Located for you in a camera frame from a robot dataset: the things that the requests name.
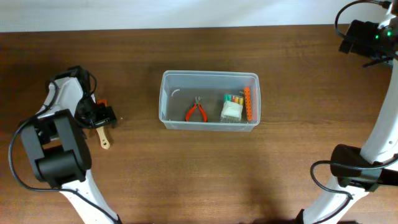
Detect orange scraper wooden handle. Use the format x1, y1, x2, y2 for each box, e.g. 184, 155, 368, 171
95, 98, 111, 151

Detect red handled cutting pliers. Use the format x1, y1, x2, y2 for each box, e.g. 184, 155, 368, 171
185, 96, 208, 123

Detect clear plastic container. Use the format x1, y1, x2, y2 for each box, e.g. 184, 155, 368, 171
159, 70, 261, 132

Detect orange bit holder strip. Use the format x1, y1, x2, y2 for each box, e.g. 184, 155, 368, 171
244, 87, 252, 121

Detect pack of coloured markers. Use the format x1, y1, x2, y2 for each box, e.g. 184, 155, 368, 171
220, 94, 244, 123

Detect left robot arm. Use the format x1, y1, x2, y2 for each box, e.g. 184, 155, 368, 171
13, 65, 121, 223

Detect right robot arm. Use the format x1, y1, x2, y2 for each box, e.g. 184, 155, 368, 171
293, 1, 397, 223

